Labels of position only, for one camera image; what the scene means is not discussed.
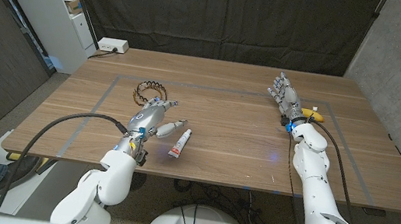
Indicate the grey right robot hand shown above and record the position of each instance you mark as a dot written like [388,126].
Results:
[289,100]

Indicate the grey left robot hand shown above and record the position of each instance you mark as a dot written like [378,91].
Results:
[148,118]

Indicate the white toothpaste tube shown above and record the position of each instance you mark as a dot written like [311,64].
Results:
[181,142]

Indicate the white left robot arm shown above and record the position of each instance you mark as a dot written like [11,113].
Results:
[112,178]

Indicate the brown toothed hair band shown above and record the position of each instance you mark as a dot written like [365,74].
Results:
[153,83]

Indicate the yellow banana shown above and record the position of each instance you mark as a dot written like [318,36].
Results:
[314,115]

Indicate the grey tape rectangle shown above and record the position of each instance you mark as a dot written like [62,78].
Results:
[227,90]

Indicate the white power strip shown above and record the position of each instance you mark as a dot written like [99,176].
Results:
[111,45]

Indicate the black backdrop curtain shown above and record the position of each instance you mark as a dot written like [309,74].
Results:
[218,12]

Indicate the cardboard box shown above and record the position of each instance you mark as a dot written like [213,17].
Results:
[73,7]

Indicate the black backdrop stand pole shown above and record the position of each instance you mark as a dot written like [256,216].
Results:
[82,1]

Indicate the dark leather shoe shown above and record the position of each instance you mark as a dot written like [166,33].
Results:
[12,176]

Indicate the white floor board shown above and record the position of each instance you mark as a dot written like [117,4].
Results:
[14,203]

